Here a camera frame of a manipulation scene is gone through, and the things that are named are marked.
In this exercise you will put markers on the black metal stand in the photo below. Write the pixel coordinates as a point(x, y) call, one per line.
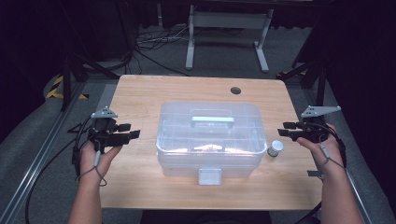
point(320, 81)
point(66, 81)

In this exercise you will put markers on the white metal table frame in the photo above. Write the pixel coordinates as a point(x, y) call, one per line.
point(229, 20)

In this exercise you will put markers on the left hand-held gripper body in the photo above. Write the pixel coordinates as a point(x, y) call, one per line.
point(107, 137)

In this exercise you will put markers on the person's left hand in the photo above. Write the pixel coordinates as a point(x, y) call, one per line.
point(90, 160)

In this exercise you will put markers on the clear plastic storage box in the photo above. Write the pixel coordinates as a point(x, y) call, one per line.
point(211, 140)

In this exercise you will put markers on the person's dark clothing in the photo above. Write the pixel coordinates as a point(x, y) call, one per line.
point(205, 217)

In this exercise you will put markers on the person's right hand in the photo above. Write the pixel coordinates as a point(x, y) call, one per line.
point(323, 152)

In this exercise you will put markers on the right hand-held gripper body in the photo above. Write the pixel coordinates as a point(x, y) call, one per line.
point(313, 130)

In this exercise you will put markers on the small white-capped bottle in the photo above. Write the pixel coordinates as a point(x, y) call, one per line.
point(275, 148)

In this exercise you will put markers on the yellow black floor tape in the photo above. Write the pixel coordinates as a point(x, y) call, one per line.
point(54, 90)

